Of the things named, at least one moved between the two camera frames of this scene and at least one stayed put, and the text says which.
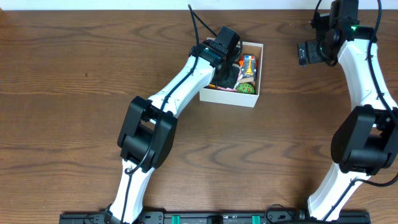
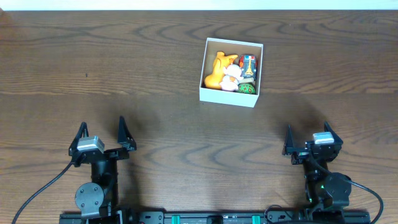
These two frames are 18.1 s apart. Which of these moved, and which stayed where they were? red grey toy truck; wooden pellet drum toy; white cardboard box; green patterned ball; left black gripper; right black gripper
Moved: right black gripper; left black gripper
Stayed: wooden pellet drum toy; white cardboard box; red grey toy truck; green patterned ball
